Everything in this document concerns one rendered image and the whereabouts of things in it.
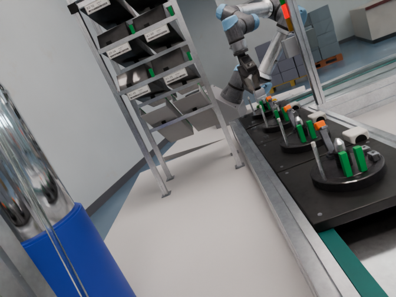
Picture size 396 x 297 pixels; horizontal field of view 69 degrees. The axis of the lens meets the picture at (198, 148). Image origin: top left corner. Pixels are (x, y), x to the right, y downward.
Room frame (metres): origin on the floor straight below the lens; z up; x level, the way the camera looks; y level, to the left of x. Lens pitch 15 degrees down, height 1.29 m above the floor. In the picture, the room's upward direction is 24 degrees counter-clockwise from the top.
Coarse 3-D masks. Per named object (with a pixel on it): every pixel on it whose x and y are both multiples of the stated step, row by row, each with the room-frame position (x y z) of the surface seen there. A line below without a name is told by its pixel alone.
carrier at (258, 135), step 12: (276, 108) 1.01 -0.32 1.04; (300, 108) 1.11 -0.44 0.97; (264, 120) 0.99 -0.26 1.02; (276, 120) 0.98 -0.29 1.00; (288, 120) 0.97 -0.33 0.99; (312, 120) 0.89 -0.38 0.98; (252, 132) 1.08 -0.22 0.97; (264, 132) 1.02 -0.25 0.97; (276, 132) 0.96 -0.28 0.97; (288, 132) 0.91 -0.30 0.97
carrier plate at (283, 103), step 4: (284, 100) 1.36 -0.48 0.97; (280, 104) 1.31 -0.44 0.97; (284, 104) 1.28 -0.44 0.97; (248, 116) 1.36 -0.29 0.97; (240, 120) 1.34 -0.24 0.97; (244, 120) 1.31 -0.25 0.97; (248, 120) 1.28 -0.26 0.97; (252, 120) 1.25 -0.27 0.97; (256, 120) 1.22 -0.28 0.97; (260, 120) 1.19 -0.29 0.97; (244, 124) 1.24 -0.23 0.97; (248, 124) 1.21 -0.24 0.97; (252, 124) 1.19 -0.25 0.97; (256, 124) 1.16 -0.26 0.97; (248, 128) 1.17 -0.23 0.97
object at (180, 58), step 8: (160, 56) 1.17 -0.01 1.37; (168, 56) 1.16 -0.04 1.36; (176, 56) 1.14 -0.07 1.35; (184, 56) 1.16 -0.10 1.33; (152, 64) 1.18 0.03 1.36; (160, 64) 1.16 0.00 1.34; (168, 64) 1.15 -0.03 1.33; (176, 64) 1.13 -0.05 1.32; (192, 64) 1.23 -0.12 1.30; (160, 72) 1.15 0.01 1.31; (192, 72) 1.20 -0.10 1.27; (160, 80) 1.19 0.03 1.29; (184, 80) 1.25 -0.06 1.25; (192, 80) 1.27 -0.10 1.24; (184, 88) 1.33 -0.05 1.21; (192, 88) 1.36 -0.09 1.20
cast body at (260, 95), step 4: (256, 88) 1.26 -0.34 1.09; (260, 88) 1.26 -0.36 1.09; (256, 92) 1.25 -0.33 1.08; (260, 92) 1.24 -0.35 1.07; (264, 92) 1.24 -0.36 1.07; (256, 96) 1.25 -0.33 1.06; (260, 96) 1.25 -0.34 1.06; (264, 96) 1.24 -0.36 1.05; (256, 100) 1.27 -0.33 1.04; (260, 100) 1.24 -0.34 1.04; (264, 100) 1.22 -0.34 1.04
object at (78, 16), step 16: (80, 0) 1.12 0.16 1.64; (80, 16) 1.11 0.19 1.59; (176, 16) 1.08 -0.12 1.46; (96, 48) 1.11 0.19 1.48; (192, 48) 1.08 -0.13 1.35; (112, 64) 1.28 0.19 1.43; (112, 80) 1.12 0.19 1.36; (128, 112) 1.13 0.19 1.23; (144, 128) 1.28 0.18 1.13; (224, 128) 1.08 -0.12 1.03; (144, 144) 1.13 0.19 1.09; (160, 160) 1.29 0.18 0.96; (160, 176) 1.13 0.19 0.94
